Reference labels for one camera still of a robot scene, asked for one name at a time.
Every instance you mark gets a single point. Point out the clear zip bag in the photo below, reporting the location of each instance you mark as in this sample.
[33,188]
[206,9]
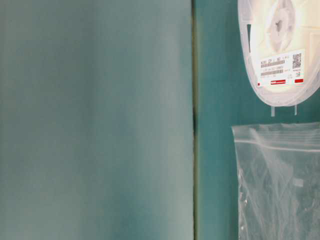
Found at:
[278,170]

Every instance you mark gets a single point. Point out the teal backdrop board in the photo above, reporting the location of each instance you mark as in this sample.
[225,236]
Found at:
[96,120]

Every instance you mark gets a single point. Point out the white component reel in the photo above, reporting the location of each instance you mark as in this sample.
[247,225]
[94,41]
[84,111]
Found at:
[280,42]

